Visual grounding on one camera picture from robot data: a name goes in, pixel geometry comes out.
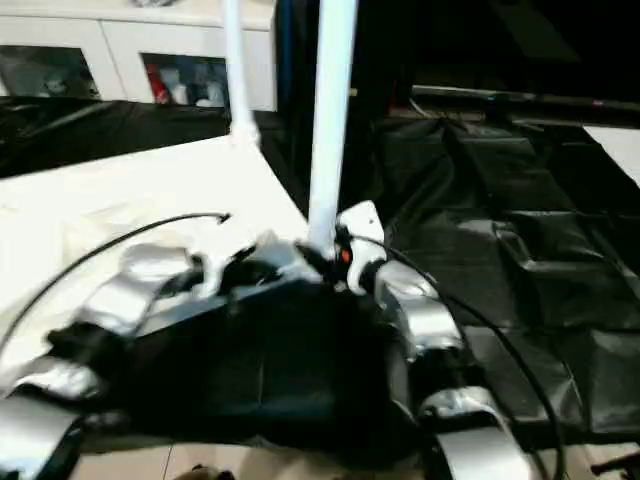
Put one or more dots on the white display cabinet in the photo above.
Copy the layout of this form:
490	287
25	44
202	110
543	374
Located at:
125	40

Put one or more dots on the black shiny mat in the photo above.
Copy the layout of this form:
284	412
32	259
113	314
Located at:
500	200

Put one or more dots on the long black bar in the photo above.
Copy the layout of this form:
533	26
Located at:
500	96

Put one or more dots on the red white box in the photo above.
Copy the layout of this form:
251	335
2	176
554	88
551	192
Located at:
159	85

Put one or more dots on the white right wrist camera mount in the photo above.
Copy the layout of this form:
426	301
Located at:
360	230

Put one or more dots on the white paper sheet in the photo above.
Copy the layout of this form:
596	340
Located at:
617	147

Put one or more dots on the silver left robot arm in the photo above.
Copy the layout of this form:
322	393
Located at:
130	290

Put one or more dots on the black silver ornament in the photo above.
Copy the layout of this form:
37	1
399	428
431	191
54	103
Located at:
152	2

